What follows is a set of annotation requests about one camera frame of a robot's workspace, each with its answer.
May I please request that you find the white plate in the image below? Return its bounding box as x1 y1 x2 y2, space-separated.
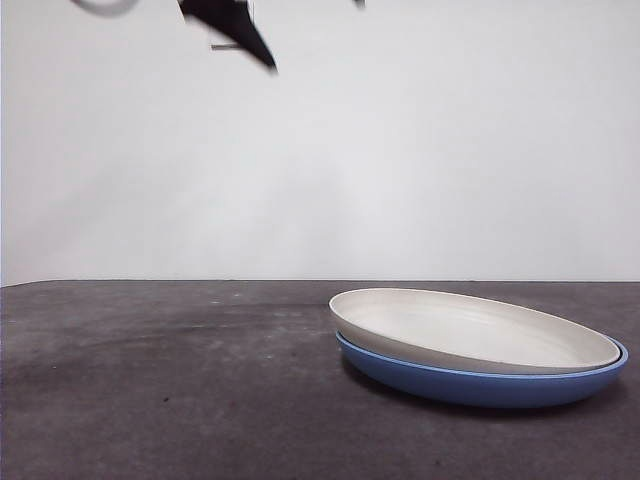
328 288 623 375

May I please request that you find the blue plate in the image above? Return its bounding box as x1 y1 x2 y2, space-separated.
334 329 630 409

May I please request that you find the white wall socket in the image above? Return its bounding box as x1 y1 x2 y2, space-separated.
209 19 255 52

